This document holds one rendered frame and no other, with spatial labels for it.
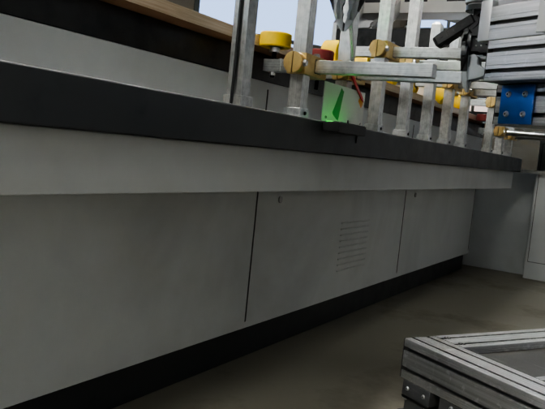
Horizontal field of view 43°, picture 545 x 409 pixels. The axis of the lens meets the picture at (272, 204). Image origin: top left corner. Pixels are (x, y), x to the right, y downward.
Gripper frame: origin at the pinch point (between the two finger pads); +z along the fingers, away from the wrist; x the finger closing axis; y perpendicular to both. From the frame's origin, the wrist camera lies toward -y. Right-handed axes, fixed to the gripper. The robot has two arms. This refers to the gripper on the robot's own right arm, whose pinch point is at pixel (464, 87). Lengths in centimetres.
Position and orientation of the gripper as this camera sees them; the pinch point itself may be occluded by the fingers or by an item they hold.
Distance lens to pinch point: 182.1
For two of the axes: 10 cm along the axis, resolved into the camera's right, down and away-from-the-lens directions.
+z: -0.8, 9.9, 0.7
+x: 5.0, -0.3, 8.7
